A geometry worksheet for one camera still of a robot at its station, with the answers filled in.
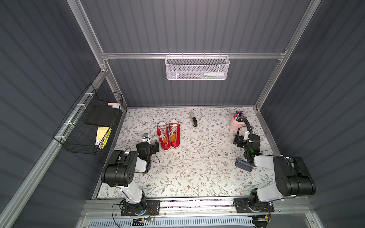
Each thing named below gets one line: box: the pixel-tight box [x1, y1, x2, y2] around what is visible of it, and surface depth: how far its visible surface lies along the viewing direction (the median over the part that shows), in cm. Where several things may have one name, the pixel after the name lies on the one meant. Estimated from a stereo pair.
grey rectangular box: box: [234, 157, 254, 172], surface depth 88 cm
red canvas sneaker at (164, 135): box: [156, 121, 172, 152], surface depth 98 cm
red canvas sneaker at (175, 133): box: [168, 118, 182, 149], surface depth 98 cm
